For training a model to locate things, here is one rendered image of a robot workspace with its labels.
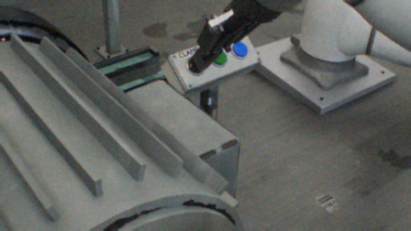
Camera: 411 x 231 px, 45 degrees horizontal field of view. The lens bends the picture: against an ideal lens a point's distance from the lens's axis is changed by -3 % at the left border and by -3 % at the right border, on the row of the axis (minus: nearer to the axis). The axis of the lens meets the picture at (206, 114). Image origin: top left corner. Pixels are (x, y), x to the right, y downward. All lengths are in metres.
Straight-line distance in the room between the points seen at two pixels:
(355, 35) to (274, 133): 0.31
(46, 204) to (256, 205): 0.81
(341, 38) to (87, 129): 1.07
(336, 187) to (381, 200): 0.09
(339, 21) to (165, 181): 1.06
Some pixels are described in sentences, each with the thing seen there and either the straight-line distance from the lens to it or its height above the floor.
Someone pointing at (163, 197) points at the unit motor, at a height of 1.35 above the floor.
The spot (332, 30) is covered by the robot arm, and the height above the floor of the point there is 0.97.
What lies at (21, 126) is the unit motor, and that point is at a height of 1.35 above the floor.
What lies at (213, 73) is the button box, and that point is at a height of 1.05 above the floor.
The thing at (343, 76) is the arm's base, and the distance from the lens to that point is 1.37.
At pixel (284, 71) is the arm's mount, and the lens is 1.37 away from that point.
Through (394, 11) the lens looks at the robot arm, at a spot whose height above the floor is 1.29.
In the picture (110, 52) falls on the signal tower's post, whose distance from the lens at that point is 1.47.
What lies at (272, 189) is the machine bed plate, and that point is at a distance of 1.05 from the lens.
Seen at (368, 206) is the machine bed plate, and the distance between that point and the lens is 1.06.
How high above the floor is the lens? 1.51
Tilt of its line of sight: 36 degrees down
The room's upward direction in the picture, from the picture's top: 2 degrees clockwise
